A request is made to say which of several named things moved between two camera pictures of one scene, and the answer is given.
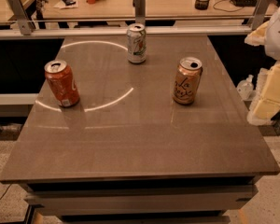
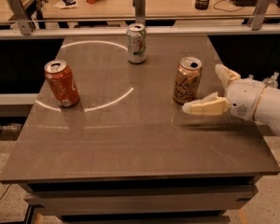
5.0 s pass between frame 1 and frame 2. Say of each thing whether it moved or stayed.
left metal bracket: stayed
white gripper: moved
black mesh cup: stayed
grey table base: stayed
